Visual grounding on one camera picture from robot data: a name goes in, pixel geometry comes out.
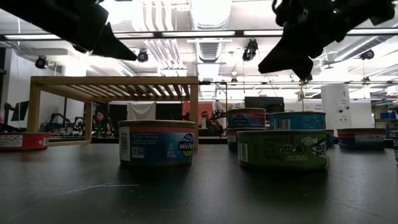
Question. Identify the white cloth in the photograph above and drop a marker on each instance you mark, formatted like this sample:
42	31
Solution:
141	112

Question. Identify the Wild Planet can gold lid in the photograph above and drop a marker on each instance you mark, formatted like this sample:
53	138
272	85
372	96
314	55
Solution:
155	146
248	119
360	140
231	138

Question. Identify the ribbed ventilation duct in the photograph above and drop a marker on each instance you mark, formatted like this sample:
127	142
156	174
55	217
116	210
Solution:
210	46

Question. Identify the black lab robot arm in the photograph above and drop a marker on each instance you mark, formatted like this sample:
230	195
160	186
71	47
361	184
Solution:
57	118

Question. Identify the bar with light strips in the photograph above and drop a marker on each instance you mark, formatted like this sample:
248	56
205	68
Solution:
199	33

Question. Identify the black round spotlight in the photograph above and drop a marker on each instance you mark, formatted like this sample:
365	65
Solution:
41	62
142	56
250	49
367	54

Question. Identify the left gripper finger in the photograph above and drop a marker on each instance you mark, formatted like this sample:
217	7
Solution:
115	46

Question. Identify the thin vertical pole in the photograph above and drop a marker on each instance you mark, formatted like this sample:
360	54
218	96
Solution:
302	96

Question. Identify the wooden slatted shelf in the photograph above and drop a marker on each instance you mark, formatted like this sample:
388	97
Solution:
115	80

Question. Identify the silver-lidded seafood can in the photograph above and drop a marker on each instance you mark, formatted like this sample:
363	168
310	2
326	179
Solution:
396	146

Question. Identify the small black monitor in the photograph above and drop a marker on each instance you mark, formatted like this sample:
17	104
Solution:
21	110

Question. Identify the red seafood can silver lid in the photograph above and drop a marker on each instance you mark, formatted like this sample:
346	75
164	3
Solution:
31	141

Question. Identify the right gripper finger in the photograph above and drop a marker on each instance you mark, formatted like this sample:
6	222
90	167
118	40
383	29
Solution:
289	59
307	71

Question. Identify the storage rack with bins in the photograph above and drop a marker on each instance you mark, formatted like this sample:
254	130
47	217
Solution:
388	115

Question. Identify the green Circle Hook tuna can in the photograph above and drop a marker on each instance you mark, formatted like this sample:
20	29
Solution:
280	152

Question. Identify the white pillar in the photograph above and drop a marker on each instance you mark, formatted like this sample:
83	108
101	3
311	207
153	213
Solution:
335	105

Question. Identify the person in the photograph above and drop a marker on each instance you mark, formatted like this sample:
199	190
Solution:
205	116
100	118

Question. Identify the blue seafood can silver lid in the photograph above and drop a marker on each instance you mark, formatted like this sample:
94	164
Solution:
330	138
298	122

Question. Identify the black partition panel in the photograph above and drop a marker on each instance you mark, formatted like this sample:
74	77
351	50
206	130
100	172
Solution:
168	112

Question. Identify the orange cloth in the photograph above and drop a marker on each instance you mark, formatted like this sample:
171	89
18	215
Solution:
203	107

